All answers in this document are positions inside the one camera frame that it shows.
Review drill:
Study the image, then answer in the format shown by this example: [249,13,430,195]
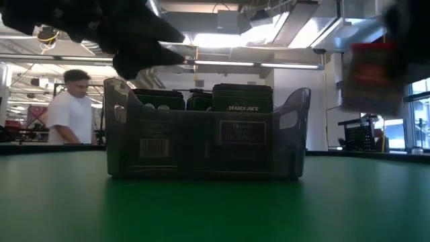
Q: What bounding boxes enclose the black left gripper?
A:
[0,0,187,81]

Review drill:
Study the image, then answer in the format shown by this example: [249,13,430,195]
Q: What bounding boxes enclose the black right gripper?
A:
[382,0,430,84]

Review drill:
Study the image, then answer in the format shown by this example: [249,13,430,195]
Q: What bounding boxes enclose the red and green parts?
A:
[341,42,409,117]

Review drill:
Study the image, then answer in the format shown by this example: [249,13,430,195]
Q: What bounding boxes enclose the translucent grey plastic bin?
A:
[103,77,312,181]

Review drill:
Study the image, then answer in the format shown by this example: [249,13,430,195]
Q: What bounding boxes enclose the black perforated rack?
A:
[337,117,377,152]

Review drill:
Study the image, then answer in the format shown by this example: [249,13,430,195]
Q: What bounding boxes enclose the grey ceiling box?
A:
[216,9,241,34]

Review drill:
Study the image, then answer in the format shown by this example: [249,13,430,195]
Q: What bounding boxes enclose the long ceiling light strip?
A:
[0,53,325,71]

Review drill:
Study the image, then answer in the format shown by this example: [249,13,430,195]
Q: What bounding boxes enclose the white board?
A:
[325,104,362,149]

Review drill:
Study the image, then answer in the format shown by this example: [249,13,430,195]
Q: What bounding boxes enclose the person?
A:
[45,69,98,145]

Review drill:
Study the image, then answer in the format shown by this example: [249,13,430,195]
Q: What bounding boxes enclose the silver ceiling tray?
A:
[271,0,387,53]

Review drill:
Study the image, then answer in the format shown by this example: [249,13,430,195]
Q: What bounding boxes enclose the colourful artwork panel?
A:
[26,106,48,128]

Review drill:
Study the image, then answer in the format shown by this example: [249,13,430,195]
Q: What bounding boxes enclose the green table mat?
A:
[0,149,430,242]

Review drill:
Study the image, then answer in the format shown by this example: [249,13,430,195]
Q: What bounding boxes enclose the black window frame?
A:
[402,77,430,151]

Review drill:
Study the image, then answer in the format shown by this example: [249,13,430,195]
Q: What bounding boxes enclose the yellow hanging cable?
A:
[193,46,200,81]

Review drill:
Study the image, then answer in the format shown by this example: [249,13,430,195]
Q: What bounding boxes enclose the black lamp yellow cable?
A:
[36,26,61,46]

